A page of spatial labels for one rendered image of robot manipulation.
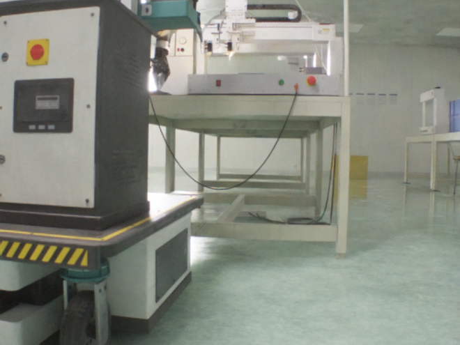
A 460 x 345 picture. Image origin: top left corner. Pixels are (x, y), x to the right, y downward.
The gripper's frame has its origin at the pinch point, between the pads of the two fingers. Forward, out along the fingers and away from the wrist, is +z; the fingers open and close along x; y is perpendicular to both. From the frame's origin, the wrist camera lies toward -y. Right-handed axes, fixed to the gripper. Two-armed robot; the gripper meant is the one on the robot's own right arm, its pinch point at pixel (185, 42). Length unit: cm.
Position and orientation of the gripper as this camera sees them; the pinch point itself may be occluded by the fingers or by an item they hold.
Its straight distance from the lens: 206.4
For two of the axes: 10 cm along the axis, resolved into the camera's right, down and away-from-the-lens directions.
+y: 3.5, 4.4, -8.3
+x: 9.3, -0.5, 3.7
